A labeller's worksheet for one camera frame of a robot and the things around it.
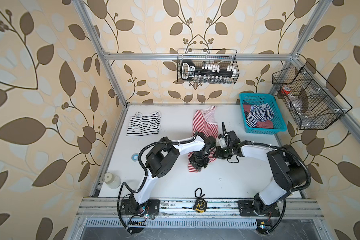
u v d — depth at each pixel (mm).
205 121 1073
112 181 756
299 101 788
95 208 765
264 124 1014
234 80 908
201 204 727
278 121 1003
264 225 710
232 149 710
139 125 1058
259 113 1079
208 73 829
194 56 897
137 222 735
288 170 464
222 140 884
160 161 525
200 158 777
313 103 728
